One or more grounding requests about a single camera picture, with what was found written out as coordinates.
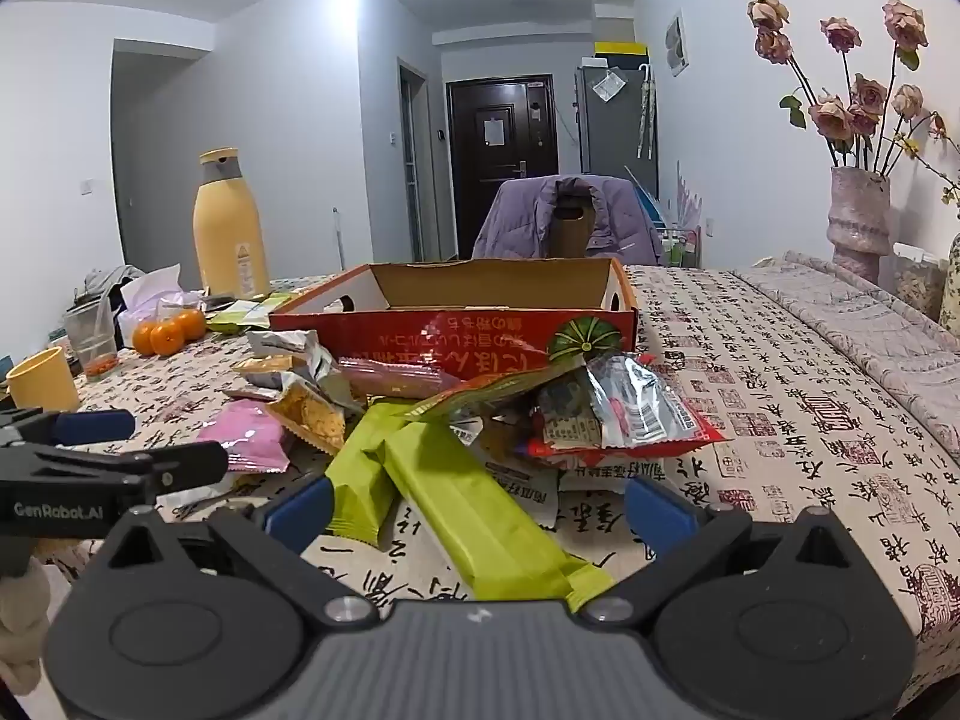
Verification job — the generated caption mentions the yellow cup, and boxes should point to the yellow cup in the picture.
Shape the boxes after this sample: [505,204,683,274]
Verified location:
[6,347,80,413]

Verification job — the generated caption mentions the wire storage rack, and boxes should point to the wire storage rack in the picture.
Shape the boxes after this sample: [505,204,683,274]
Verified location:
[660,221,704,269]

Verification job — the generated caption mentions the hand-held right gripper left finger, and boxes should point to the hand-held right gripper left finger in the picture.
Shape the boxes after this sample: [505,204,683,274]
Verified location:
[79,474,380,629]

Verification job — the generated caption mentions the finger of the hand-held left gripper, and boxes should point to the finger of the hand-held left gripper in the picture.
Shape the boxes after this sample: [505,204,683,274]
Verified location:
[30,441,230,500]
[0,409,137,449]

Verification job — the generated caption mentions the grey refrigerator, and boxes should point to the grey refrigerator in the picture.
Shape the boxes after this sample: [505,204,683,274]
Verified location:
[575,56,661,200]

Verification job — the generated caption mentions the white pink plastic bag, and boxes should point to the white pink plastic bag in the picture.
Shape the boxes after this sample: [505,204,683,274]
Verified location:
[120,264,203,323]

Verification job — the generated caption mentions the framed wall picture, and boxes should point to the framed wall picture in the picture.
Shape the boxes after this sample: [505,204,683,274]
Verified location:
[664,9,689,77]

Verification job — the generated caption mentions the red orange cardboard box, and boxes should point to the red orange cardboard box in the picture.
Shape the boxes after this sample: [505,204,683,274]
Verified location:
[268,256,640,383]

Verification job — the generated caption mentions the purple padded jacket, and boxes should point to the purple padded jacket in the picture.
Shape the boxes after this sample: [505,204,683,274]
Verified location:
[472,174,665,265]

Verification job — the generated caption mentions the clear food jar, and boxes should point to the clear food jar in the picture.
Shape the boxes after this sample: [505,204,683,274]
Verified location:
[891,242,950,323]

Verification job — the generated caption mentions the clear plastic cup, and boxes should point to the clear plastic cup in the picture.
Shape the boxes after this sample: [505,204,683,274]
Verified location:
[64,300,121,380]

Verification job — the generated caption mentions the green snack bar packet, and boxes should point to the green snack bar packet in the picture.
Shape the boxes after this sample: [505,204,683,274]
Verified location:
[364,420,616,614]
[324,401,421,545]

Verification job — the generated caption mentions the person's left hand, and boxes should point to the person's left hand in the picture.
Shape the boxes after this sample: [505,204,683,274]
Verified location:
[0,559,50,695]

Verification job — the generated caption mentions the flat light green packet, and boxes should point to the flat light green packet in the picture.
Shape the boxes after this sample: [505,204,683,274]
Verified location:
[208,298,293,335]

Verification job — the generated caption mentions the grey interior door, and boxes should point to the grey interior door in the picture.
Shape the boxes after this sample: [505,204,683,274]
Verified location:
[397,64,440,263]

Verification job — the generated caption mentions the pink striped snack packet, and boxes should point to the pink striped snack packet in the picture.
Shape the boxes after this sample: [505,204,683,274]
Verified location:
[335,356,462,402]

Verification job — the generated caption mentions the grey clothing pile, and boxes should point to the grey clothing pile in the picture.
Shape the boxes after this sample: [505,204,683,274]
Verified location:
[82,266,147,308]

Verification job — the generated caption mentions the orange gold-edged snack packet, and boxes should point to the orange gold-edged snack packet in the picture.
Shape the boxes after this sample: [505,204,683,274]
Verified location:
[405,352,590,425]

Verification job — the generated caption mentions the silver orange pastry packet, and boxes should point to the silver orange pastry packet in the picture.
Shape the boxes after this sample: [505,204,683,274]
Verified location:
[311,352,365,415]

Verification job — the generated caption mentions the red silver snack packet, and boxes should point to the red silver snack packet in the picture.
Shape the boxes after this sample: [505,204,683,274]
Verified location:
[525,351,728,458]

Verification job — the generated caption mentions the dried pink roses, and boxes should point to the dried pink roses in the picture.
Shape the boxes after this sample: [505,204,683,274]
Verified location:
[746,0,960,207]

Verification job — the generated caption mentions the wooden chair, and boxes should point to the wooden chair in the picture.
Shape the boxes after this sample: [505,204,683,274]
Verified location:
[541,191,601,260]

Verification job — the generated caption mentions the pink ribbed vase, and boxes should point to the pink ribbed vase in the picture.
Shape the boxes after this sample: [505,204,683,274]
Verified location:
[827,165,893,286]

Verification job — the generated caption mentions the grey patterned quilt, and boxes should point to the grey patterned quilt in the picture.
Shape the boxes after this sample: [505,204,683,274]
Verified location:
[731,251,960,466]

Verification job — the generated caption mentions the white folded umbrella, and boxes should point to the white folded umbrella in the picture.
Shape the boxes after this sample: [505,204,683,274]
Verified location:
[634,64,657,160]

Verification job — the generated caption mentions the dark entrance door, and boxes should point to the dark entrance door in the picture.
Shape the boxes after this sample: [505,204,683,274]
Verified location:
[448,79,561,256]

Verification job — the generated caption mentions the yellow thermos bottle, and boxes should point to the yellow thermos bottle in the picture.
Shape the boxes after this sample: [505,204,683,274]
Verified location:
[193,148,271,299]

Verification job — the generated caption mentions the plain pink snack packet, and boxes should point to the plain pink snack packet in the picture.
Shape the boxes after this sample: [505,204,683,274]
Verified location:
[196,399,292,475]

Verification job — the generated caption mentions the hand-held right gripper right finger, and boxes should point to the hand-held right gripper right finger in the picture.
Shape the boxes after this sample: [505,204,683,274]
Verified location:
[581,476,878,628]

